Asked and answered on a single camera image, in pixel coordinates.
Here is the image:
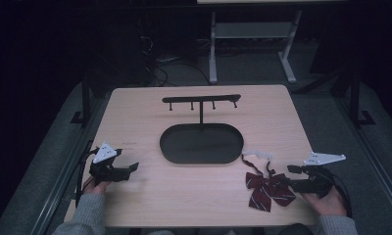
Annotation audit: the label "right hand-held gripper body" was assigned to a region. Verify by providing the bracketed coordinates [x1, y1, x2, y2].
[301, 151, 347, 200]

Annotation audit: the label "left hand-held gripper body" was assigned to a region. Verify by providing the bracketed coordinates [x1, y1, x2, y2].
[88, 141, 123, 184]

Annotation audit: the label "dark red striped bow tie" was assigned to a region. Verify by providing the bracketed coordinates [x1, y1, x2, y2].
[241, 150, 297, 213]

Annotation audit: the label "person's right hand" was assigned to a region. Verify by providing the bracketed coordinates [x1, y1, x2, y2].
[301, 185, 348, 217]

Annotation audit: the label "person's left hand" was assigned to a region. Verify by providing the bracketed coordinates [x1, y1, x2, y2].
[82, 177, 113, 197]

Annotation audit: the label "black metal stand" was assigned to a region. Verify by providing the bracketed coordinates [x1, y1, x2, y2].
[348, 69, 376, 129]
[70, 71, 92, 127]

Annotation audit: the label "black hook rack with tray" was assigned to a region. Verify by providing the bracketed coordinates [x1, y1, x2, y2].
[159, 93, 245, 165]

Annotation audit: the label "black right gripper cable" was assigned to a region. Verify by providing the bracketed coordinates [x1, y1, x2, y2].
[320, 169, 354, 219]

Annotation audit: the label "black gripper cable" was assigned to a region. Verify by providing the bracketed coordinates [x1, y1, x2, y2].
[320, 169, 354, 219]
[74, 140, 100, 208]

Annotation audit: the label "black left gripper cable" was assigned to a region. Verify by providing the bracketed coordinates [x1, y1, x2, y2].
[74, 140, 100, 208]

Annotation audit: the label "grey metal rail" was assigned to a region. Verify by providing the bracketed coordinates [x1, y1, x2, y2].
[334, 96, 392, 216]
[29, 92, 115, 235]

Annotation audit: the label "black floor cables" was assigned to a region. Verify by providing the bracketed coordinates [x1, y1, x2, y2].
[138, 35, 212, 87]

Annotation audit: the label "white metal desk frame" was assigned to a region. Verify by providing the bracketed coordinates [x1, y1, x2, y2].
[208, 9, 304, 84]

